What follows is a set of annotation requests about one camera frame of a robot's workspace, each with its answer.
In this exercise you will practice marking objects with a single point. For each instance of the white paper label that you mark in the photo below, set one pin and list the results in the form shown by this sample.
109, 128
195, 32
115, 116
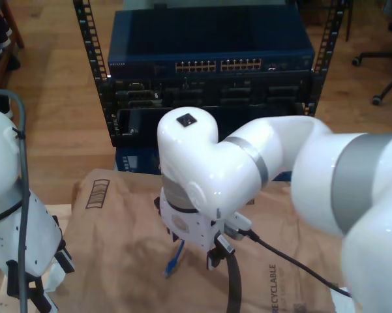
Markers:
340, 301
53, 283

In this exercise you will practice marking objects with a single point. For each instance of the brown paper mailer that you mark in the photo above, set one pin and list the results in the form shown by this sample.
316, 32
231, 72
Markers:
124, 244

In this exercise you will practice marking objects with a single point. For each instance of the dark blue flat device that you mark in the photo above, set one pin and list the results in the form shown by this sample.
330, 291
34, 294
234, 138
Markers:
140, 161

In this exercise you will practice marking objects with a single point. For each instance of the person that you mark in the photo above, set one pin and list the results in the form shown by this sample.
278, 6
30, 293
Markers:
0, 36
7, 112

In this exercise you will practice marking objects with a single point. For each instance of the black rack server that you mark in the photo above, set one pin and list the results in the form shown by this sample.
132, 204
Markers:
208, 88

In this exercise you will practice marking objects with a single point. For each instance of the black office chair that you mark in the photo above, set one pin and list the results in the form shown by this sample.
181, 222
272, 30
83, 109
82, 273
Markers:
378, 54

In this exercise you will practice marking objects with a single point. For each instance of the black perforated rack post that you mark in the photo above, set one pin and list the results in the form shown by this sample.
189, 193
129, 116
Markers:
91, 49
327, 42

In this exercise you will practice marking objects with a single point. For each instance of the blue network switch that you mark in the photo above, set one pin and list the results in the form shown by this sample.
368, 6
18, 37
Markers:
199, 32

